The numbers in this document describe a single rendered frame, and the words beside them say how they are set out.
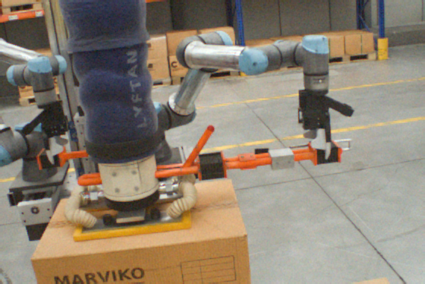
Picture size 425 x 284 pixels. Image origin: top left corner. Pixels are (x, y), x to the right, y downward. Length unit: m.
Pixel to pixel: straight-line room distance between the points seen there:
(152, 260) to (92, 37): 0.61
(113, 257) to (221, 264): 0.30
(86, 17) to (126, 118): 0.29
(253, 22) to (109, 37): 8.92
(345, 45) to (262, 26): 1.84
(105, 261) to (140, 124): 0.39
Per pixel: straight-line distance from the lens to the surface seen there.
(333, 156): 1.50
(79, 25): 1.30
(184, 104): 1.99
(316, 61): 1.41
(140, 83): 1.33
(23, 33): 10.16
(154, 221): 1.41
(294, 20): 10.37
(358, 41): 9.52
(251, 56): 1.36
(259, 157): 1.49
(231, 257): 1.37
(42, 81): 1.68
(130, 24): 1.30
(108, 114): 1.32
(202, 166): 1.42
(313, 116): 1.44
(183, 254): 1.35
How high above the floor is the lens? 1.74
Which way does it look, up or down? 19 degrees down
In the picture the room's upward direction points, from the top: 6 degrees counter-clockwise
